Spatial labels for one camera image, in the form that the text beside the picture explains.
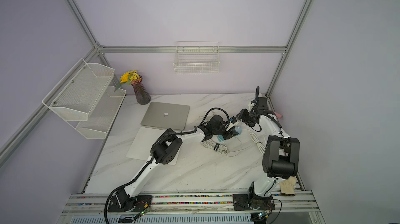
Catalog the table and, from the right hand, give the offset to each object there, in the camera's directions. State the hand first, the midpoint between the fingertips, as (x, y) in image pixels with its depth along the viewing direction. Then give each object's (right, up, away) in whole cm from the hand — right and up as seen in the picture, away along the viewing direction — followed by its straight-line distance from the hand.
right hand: (240, 119), depth 93 cm
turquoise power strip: (-12, -11, -1) cm, 16 cm away
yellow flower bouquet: (-69, +26, +5) cm, 74 cm away
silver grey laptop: (-50, +2, +14) cm, 52 cm away
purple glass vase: (-66, +15, +16) cm, 70 cm away
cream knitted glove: (+21, -33, -15) cm, 42 cm away
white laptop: (-63, -15, +4) cm, 64 cm away
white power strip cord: (+11, -15, -2) cm, 19 cm away
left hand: (-2, -8, +4) cm, 9 cm away
